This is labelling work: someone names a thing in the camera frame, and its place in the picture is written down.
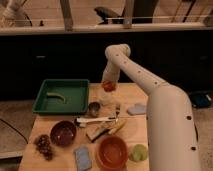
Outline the red apple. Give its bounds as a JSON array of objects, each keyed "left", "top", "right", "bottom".
[{"left": 102, "top": 81, "right": 116, "bottom": 92}]

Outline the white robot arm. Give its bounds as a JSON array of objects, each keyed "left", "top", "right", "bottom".
[{"left": 102, "top": 44, "right": 201, "bottom": 171}]

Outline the small metal cup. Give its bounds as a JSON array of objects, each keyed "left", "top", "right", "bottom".
[{"left": 88, "top": 102, "right": 100, "bottom": 117}]

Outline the green apple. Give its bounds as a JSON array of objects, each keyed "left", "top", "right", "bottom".
[{"left": 129, "top": 144, "right": 148, "bottom": 162}]

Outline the green plastic tray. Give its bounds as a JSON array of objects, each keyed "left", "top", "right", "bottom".
[{"left": 32, "top": 79, "right": 89, "bottom": 115}]

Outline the light blue cloth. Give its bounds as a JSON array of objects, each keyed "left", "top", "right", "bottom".
[{"left": 127, "top": 103, "right": 146, "bottom": 116}]

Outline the yellow corn cob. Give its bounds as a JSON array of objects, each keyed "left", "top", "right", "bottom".
[{"left": 108, "top": 120, "right": 126, "bottom": 135}]

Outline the wooden block brush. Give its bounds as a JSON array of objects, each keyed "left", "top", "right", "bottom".
[{"left": 86, "top": 126, "right": 109, "bottom": 142}]

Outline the purple bowl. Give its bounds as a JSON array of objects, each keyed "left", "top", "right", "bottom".
[{"left": 50, "top": 121, "right": 77, "bottom": 147}]

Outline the orange bowl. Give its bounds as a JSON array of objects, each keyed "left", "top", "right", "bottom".
[{"left": 95, "top": 136, "right": 128, "bottom": 171}]

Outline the blue sponge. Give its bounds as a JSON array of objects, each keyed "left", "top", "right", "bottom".
[{"left": 74, "top": 146, "right": 92, "bottom": 171}]

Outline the bunch of dark grapes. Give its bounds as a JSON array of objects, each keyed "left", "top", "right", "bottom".
[{"left": 34, "top": 134, "right": 53, "bottom": 161}]

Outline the white handled knife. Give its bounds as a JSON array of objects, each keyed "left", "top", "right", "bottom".
[{"left": 75, "top": 117, "right": 116, "bottom": 126}]

